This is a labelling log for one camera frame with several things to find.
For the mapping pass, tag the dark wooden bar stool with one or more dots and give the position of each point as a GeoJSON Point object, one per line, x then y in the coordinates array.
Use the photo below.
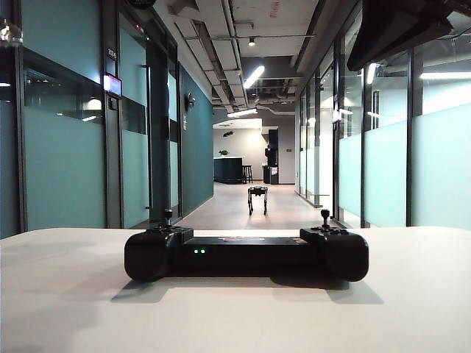
{"type": "Point", "coordinates": [247, 173]}

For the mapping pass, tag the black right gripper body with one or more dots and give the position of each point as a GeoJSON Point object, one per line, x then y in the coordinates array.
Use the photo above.
{"type": "Point", "coordinates": [397, 25]}

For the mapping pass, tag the black handheld remote controller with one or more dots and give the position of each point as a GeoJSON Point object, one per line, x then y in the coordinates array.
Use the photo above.
{"type": "Point", "coordinates": [243, 253]}

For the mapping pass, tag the dark counter with white top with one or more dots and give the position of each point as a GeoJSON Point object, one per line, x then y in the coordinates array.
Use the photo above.
{"type": "Point", "coordinates": [226, 170]}

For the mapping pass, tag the projecting white door sign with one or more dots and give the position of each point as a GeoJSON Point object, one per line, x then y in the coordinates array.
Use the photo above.
{"type": "Point", "coordinates": [335, 115]}

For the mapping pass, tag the long linear ceiling light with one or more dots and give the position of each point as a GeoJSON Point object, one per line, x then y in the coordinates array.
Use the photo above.
{"type": "Point", "coordinates": [254, 76]}

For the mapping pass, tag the black wall-mounted lamp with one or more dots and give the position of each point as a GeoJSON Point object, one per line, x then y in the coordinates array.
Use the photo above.
{"type": "Point", "coordinates": [190, 101]}

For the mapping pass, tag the black wall decoration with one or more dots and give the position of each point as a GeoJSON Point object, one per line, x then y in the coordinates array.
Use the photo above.
{"type": "Point", "coordinates": [228, 134]}

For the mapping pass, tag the black quadruped robot dog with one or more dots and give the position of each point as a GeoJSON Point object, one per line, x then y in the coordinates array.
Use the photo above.
{"type": "Point", "coordinates": [257, 195]}

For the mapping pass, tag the black door access reader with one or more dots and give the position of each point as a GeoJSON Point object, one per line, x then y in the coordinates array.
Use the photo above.
{"type": "Point", "coordinates": [113, 104]}

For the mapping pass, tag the low linear ceiling light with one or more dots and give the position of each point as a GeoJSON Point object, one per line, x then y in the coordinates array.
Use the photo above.
{"type": "Point", "coordinates": [242, 113]}

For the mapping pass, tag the green potted plant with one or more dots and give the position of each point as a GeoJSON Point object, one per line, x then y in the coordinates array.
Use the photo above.
{"type": "Point", "coordinates": [223, 152]}

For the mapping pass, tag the glowing room display panel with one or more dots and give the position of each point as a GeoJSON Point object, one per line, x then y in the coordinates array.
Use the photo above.
{"type": "Point", "coordinates": [112, 85]}

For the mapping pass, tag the tall black cabinet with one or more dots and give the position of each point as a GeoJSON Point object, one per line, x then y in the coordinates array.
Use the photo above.
{"type": "Point", "coordinates": [273, 147]}

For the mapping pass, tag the small ceiling spot lamp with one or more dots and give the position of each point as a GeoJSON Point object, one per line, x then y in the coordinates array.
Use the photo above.
{"type": "Point", "coordinates": [251, 41]}

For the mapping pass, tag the room number door sign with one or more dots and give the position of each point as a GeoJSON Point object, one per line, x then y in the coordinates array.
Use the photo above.
{"type": "Point", "coordinates": [112, 53]}

